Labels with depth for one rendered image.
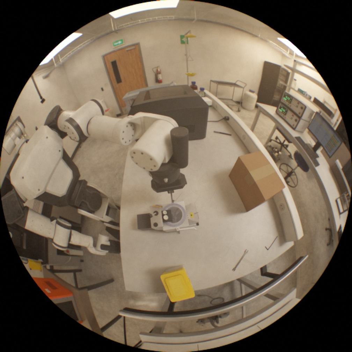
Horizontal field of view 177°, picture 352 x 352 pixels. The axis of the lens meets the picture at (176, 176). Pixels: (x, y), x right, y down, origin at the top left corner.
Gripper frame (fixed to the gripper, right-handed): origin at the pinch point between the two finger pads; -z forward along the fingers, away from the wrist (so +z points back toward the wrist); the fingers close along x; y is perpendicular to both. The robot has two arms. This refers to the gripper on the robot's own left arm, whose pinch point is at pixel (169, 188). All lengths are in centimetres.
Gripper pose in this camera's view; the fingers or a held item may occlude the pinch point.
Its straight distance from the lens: 43.5
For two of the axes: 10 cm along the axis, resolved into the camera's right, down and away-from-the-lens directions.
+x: 9.8, -1.7, 0.2
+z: -0.8, -5.3, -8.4
